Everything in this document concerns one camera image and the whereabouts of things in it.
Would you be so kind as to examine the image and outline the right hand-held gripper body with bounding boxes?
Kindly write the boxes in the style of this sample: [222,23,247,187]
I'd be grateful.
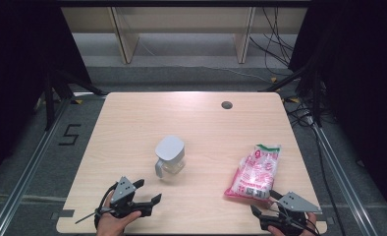
[259,191,323,235]

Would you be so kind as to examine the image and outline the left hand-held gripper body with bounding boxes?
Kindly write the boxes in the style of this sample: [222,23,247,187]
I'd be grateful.
[110,176,153,219]

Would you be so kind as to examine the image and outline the pink and white plastic bag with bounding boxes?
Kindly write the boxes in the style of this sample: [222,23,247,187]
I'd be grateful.
[223,143,283,201]

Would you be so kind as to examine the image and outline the clear jar with grey lid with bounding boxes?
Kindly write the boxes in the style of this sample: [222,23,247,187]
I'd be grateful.
[154,135,187,180]

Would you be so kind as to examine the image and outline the person's right hand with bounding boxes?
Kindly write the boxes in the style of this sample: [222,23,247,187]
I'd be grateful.
[268,211,317,236]

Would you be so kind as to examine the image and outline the person's left hand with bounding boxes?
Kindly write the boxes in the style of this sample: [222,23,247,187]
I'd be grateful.
[96,196,142,236]

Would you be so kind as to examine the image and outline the black metal stand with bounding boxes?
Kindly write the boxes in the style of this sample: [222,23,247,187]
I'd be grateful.
[43,69,107,132]
[258,55,324,128]

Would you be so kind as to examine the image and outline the black curtain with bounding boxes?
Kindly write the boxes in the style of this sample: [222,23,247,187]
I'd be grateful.
[288,0,387,215]
[0,0,91,186]

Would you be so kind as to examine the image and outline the light wooden desk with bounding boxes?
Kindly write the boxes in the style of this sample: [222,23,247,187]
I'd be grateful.
[60,6,308,65]

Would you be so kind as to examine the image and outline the right hand-held gripper black cable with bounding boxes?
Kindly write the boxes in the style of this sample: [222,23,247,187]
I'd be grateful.
[273,202,321,236]

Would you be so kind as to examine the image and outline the black table bracket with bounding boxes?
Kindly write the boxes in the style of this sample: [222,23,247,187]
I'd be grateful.
[49,208,76,221]
[317,214,334,226]

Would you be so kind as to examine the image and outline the black floor cables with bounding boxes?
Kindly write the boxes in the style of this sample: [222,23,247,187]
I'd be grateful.
[285,99,345,236]

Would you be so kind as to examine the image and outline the aluminium floor rail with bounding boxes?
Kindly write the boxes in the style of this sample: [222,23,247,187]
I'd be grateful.
[0,97,72,236]
[312,124,379,236]

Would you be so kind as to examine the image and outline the thin white floor cable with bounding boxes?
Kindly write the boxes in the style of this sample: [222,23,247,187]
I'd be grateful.
[138,38,271,84]

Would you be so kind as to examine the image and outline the bundle of hanging black cables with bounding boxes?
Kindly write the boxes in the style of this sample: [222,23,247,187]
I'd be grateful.
[249,6,296,69]

